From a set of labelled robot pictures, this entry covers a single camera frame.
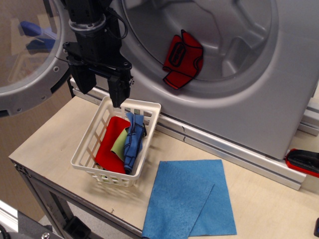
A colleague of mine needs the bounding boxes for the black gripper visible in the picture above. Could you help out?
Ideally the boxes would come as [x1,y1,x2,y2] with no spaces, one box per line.
[63,14,132,108]

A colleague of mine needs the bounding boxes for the metal table frame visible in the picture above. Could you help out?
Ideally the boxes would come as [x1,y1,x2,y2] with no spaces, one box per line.
[12,160,142,239]

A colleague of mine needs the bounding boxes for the round transparent washer door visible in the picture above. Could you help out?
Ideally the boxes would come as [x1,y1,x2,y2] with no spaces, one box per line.
[0,0,75,117]

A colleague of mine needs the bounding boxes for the white plastic laundry basket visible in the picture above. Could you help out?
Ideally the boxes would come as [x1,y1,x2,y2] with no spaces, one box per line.
[71,97,161,187]

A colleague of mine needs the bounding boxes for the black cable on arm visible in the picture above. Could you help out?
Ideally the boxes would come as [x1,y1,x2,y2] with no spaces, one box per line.
[105,6,129,40]

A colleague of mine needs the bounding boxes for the blue clamp behind door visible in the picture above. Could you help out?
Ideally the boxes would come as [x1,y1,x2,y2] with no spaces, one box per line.
[19,21,57,54]

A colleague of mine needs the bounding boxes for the grey base with bolt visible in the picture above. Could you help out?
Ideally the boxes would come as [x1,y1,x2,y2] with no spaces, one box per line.
[0,211,62,239]

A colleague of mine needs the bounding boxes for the red black clamp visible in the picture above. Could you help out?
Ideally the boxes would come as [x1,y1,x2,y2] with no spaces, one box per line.
[285,148,319,178]

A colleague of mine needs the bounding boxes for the grey toy washing machine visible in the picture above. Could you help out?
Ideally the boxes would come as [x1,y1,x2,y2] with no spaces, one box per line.
[111,0,319,159]

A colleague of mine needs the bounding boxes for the red toy shirt black trim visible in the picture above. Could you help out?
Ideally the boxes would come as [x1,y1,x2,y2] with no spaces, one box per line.
[162,29,204,90]

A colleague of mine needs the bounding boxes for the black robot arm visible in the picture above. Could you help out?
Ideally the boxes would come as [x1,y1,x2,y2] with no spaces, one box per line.
[63,0,132,108]

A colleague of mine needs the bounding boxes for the aluminium extrusion rail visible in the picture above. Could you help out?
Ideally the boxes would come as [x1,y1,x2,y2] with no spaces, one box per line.
[70,79,308,190]

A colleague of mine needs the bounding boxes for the plain red cloth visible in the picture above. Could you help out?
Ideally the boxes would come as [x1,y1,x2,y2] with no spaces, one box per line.
[95,116,131,174]

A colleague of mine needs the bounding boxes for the light green cloth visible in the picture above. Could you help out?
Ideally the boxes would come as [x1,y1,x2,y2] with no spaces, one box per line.
[111,128,128,161]

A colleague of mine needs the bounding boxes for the black bracket under table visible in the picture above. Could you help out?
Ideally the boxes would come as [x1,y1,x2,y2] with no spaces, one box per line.
[64,216,91,239]

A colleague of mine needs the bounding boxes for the blue folded cloth sheet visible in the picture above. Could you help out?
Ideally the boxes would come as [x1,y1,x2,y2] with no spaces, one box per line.
[142,159,237,239]

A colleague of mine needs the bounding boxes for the blue toy jeans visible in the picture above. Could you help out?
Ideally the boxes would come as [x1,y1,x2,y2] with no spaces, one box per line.
[124,112,147,174]

